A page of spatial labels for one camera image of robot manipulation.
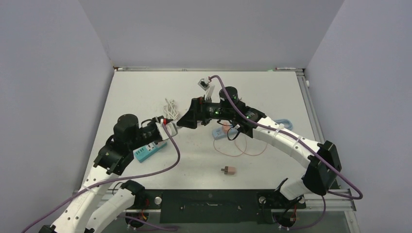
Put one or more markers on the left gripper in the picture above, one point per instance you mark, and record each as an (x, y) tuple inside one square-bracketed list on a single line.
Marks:
[(152, 123)]

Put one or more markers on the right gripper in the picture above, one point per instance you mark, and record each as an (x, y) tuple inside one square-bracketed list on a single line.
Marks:
[(197, 112)]

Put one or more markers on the light blue power strip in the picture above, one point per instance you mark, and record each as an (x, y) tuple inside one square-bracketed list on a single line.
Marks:
[(219, 134)]

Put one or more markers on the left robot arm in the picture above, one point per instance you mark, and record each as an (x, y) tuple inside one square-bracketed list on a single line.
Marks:
[(110, 163)]

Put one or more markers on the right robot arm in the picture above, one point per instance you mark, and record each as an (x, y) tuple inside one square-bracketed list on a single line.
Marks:
[(255, 124)]

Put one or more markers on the teal power strip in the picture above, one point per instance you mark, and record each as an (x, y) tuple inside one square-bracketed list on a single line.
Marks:
[(145, 152)]

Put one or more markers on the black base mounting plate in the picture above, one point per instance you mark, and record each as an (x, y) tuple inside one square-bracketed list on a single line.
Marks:
[(215, 214)]

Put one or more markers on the brown wall charger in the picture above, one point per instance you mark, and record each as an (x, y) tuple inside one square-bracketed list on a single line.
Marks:
[(229, 170)]

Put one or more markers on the aluminium front frame rail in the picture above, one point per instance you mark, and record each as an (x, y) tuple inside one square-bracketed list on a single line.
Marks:
[(338, 201)]

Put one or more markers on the aluminium frame rail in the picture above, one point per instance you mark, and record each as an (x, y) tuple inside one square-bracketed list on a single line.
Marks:
[(338, 201), (309, 96)]

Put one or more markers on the aluminium right frame rail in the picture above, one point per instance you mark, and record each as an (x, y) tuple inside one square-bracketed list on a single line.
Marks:
[(309, 96)]

